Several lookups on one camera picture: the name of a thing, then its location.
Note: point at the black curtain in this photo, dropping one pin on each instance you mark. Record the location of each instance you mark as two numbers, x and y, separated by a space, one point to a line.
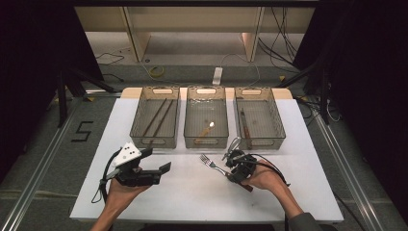
32 64
369 80

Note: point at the white power strip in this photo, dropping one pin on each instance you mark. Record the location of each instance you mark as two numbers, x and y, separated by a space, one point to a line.
217 76

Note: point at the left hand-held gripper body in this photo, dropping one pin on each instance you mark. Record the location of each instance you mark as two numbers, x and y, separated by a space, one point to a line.
128 155

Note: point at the black tripod stand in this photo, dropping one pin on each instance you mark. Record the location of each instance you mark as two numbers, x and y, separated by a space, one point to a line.
324 96
61 99

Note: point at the yellow tape roll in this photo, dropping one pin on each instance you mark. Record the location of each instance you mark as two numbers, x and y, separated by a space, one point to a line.
151 71

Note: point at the dark wooden chopstick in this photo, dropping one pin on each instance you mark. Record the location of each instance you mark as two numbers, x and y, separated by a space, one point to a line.
155 117
162 122

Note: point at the person's left hand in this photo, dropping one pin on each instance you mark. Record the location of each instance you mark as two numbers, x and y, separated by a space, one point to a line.
120 195

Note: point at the beige open shelf unit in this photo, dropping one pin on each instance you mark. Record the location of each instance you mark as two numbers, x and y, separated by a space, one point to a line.
192 22

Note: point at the person's right hand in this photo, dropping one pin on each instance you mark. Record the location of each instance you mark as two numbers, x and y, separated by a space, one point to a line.
266 176

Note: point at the translucent amber spoon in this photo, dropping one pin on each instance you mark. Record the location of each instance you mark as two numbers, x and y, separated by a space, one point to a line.
205 131

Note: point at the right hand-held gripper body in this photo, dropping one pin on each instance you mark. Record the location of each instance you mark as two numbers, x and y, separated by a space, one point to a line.
245 163

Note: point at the metal floor rail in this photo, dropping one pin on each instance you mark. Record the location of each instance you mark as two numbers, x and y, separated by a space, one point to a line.
38 171
349 174

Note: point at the clear grey plastic basket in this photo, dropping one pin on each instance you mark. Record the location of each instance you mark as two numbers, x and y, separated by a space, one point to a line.
166 128
198 112
266 120

